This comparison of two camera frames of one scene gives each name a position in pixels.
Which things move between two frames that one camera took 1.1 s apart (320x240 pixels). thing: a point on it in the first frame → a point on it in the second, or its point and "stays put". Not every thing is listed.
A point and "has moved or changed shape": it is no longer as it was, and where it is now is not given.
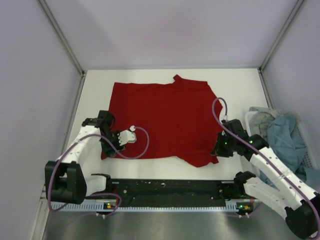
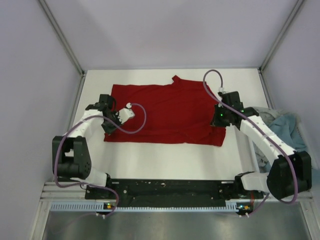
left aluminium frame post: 62,37 stays put
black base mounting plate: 168,190 stays put
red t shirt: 179,119 has moved or changed shape
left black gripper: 108,151 → 110,130
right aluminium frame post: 292,16 stays put
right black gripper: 218,151 → 215,122
